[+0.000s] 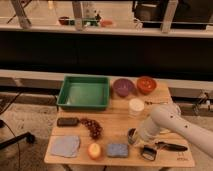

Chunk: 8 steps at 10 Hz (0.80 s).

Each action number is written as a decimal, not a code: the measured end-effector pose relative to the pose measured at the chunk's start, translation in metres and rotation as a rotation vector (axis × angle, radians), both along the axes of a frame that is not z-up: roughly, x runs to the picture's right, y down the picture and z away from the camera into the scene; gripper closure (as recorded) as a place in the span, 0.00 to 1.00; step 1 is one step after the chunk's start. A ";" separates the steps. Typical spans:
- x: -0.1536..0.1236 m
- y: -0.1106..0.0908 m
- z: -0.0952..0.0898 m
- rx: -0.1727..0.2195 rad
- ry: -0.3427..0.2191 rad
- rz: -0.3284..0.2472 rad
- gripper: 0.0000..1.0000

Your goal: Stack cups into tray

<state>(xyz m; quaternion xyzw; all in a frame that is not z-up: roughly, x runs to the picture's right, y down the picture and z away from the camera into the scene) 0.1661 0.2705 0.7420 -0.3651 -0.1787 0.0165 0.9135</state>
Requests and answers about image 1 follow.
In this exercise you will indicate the black rectangular block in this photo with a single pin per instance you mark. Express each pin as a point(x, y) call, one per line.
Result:
point(66, 122)

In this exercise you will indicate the white plastic cup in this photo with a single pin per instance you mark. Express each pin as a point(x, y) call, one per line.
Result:
point(136, 106)

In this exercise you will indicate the red orange bowl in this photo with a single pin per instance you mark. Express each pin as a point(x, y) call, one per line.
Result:
point(146, 85)

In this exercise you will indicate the green plastic tray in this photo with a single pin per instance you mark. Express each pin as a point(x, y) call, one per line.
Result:
point(84, 92)

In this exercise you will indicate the black handled knife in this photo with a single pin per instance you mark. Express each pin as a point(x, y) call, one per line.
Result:
point(170, 146)

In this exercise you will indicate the purple bowl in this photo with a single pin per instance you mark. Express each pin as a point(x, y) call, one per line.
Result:
point(123, 87)

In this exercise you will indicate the blue sponge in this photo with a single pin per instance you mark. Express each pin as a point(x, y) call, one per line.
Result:
point(117, 150)

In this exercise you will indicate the dark metal cup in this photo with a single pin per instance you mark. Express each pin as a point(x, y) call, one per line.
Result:
point(130, 134)

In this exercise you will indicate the blue grey cloth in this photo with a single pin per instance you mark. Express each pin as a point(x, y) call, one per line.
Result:
point(65, 146)

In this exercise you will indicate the yellow red apple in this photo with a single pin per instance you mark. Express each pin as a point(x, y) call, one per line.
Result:
point(94, 151)

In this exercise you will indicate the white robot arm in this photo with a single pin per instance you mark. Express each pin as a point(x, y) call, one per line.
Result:
point(167, 116)

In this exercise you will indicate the wooden table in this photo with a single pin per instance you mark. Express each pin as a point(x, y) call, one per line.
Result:
point(115, 121)

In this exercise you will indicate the black chair base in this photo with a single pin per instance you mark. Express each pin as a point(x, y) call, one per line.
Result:
point(30, 138)

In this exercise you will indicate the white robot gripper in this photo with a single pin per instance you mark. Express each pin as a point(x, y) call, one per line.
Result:
point(147, 130)

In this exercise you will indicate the bunch of dark grapes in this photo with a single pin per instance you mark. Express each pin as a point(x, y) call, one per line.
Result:
point(93, 126)

